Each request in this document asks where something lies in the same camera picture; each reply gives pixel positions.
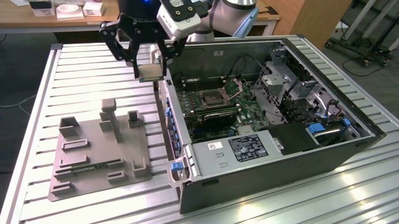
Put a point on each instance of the flat cardboard sheet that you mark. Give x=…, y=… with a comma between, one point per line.
x=265, y=7

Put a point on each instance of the white tape roll holder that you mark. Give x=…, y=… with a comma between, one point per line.
x=70, y=12

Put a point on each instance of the CPU socket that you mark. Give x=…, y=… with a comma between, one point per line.
x=215, y=99

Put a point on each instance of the grey parts rack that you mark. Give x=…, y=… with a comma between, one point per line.
x=94, y=186

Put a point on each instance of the wooden desk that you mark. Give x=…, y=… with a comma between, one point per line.
x=19, y=21

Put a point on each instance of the silver disk bay cage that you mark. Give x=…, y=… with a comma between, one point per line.
x=274, y=80

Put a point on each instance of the wooden cabinet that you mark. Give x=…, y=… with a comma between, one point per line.
x=318, y=21

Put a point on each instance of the blue case latch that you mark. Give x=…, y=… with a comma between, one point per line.
x=177, y=166

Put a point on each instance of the small silver heatsink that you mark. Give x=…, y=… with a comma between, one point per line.
x=247, y=130

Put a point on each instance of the black RAM slot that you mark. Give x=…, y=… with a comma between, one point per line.
x=205, y=88
x=203, y=83

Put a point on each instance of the black open PC case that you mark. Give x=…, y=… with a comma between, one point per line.
x=281, y=182

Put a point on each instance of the black graphics card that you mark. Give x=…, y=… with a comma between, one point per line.
x=218, y=121

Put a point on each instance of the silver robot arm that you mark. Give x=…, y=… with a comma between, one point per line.
x=237, y=14

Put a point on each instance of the grey power supply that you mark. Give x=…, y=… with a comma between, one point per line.
x=215, y=163

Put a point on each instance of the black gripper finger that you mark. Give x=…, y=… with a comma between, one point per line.
x=111, y=39
x=162, y=53

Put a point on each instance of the green motherboard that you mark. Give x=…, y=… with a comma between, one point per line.
x=247, y=115

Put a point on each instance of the black plastic shroud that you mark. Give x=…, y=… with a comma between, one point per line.
x=293, y=140

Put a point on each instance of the small blue clip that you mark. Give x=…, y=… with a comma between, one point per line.
x=346, y=123

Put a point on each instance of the silver green CPU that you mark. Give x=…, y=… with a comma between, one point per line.
x=150, y=71

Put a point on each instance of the wheeled metal stand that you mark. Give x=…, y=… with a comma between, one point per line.
x=355, y=22

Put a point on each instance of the green RAM stick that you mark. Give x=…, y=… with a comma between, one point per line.
x=90, y=168

